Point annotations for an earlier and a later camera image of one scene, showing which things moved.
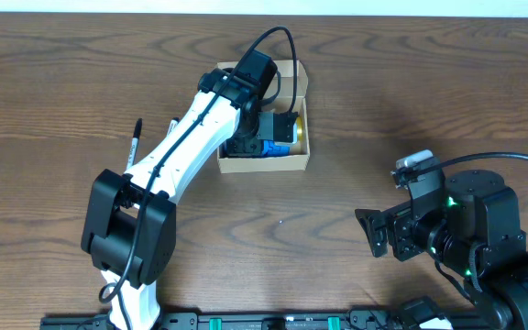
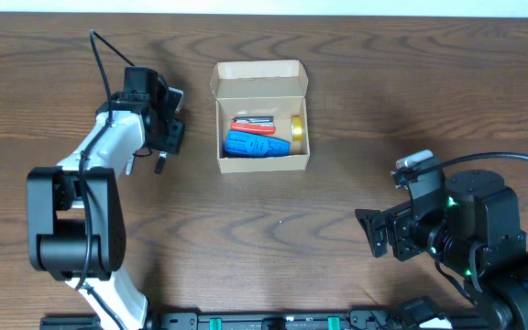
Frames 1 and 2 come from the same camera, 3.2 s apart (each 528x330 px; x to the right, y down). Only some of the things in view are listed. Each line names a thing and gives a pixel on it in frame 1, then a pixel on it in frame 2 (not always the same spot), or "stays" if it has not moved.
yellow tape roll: [298, 130] stays
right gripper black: [395, 232] stays
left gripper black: [243, 147] to [172, 136]
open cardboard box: [299, 158] stays
